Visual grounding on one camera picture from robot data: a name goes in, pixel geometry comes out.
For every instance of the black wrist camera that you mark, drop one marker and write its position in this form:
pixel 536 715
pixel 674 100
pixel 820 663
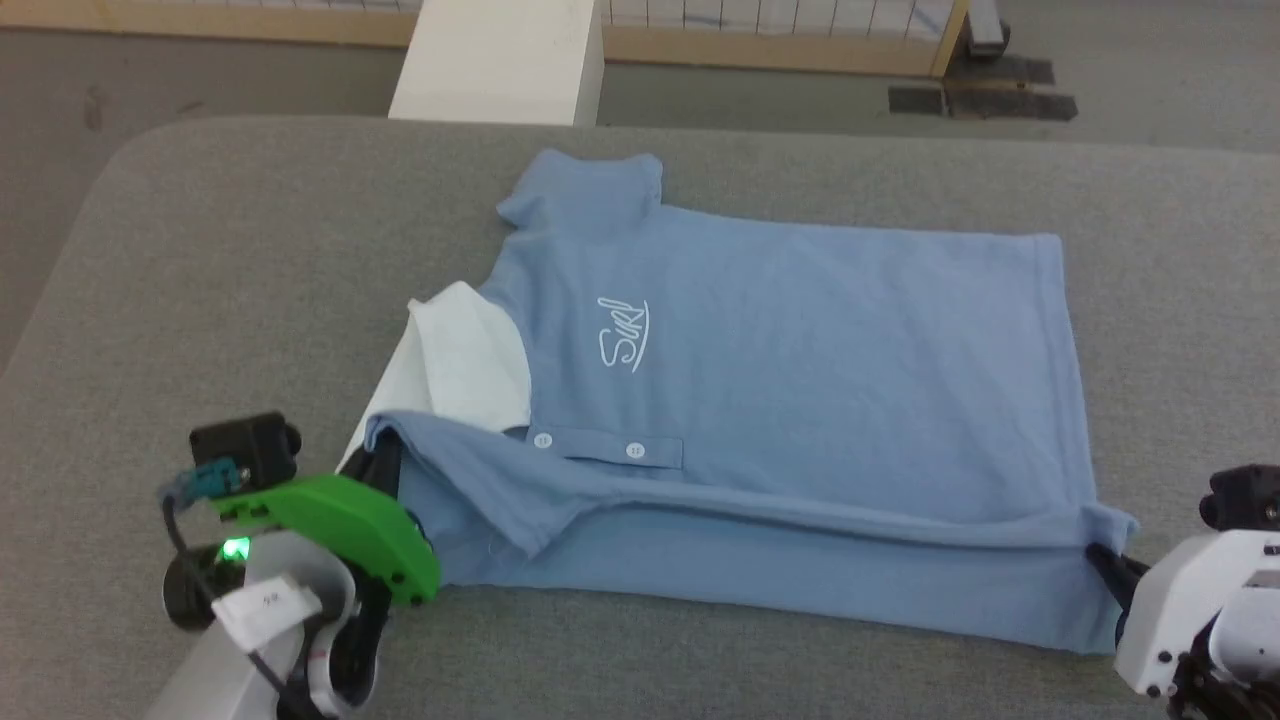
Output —
pixel 245 445
pixel 1245 497

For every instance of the white rectangular box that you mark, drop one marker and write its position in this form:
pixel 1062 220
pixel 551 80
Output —
pixel 500 60

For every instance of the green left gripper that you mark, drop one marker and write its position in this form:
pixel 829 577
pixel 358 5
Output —
pixel 330 520

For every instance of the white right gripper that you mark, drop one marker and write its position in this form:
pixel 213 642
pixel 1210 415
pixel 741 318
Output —
pixel 1175 610

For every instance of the grey metal panel foot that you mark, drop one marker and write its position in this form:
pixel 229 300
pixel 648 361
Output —
pixel 987 25

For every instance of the lemon print grid partition panel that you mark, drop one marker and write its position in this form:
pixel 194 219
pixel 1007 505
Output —
pixel 760 35

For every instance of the blue and white polo shirt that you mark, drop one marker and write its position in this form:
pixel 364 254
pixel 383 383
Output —
pixel 800 400

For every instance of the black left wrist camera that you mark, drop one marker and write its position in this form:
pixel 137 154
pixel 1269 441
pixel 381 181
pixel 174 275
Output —
pixel 245 445

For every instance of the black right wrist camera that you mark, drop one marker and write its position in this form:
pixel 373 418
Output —
pixel 1245 497

